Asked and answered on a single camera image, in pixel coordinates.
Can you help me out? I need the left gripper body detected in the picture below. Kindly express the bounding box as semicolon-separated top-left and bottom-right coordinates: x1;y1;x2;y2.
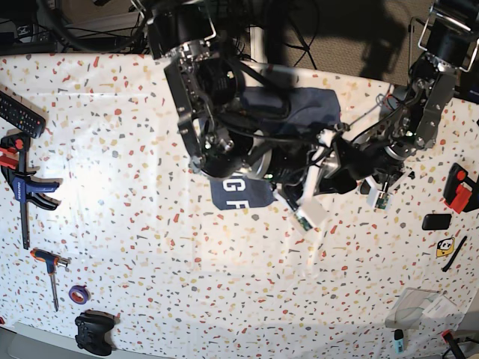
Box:
336;140;408;209

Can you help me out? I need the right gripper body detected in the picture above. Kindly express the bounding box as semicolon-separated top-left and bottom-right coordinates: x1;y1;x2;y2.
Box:
257;129;333;236

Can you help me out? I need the blue grey T-shirt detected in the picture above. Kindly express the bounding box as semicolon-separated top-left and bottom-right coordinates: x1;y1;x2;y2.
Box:
201;87;341;192

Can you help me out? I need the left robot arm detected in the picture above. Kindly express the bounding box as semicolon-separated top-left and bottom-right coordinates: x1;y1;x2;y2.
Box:
348;1;478;209

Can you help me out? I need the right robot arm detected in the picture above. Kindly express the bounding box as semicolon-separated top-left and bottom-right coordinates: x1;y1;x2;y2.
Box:
139;1;357;232

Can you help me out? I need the small black box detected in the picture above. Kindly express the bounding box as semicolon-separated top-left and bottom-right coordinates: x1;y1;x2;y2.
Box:
421;214;452;230

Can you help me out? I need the black red clamp right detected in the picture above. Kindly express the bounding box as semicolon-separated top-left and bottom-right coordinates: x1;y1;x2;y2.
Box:
443;163;478;214

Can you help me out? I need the yellow sticker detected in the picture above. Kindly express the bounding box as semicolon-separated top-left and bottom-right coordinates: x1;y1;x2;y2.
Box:
436;237;455;257

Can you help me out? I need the black pen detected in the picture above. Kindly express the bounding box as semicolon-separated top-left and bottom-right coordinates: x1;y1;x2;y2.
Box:
442;236;468;272

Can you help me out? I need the clear plastic bag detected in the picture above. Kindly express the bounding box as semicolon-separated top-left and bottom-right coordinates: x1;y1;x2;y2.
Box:
384;288;461;331

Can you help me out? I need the red black tool bottom right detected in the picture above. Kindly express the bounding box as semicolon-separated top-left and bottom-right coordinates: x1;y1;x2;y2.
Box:
441;330;466;359

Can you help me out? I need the light blue highlighter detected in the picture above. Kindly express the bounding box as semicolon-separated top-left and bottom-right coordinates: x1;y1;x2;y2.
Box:
394;329;405;354

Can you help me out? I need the purple tape roll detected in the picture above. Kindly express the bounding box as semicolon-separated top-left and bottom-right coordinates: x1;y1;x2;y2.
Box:
69;285;90;305

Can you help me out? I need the black game controller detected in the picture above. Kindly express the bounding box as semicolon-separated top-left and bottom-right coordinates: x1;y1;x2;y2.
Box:
75;312;115;357

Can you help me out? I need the black TV remote control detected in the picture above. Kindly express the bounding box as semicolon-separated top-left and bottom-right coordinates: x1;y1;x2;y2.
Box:
1;92;46;139

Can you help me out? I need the blue black bar clamp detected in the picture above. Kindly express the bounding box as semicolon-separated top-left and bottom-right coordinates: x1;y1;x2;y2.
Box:
1;132;60;250

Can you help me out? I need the orange T-handle screwdriver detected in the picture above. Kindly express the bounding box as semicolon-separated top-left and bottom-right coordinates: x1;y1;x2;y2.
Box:
30;248;70;312

